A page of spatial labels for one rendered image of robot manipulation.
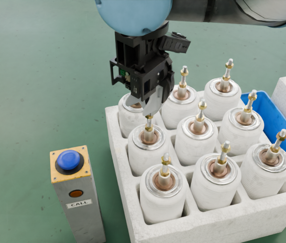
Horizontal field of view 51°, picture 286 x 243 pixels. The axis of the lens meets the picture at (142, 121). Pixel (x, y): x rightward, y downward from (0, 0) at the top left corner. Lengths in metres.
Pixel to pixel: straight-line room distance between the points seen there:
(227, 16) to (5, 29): 1.44
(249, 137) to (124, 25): 0.49
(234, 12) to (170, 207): 0.40
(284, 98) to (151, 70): 0.63
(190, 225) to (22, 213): 0.47
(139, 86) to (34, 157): 0.60
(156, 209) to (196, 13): 0.41
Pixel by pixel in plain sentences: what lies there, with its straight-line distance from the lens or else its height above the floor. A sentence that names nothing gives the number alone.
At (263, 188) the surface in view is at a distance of 0.71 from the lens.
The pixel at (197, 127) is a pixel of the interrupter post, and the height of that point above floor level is 0.26.
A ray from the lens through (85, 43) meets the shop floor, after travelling 1.46.
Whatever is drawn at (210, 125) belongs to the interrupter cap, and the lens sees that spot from 0.72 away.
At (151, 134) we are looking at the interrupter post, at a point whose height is 0.27.
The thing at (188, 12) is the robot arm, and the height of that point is 0.63.
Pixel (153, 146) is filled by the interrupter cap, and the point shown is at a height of 0.25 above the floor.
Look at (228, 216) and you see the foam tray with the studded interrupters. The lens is 0.68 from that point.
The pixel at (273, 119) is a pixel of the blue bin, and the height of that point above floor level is 0.08.
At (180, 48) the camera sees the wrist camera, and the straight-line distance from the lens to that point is 0.56.
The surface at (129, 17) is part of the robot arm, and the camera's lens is 0.31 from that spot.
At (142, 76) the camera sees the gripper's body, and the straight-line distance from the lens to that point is 0.47.
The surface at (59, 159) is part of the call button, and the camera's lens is 0.56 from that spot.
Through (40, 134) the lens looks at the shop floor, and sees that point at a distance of 1.07.
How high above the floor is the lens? 0.77
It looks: 47 degrees down
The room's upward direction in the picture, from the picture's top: straight up
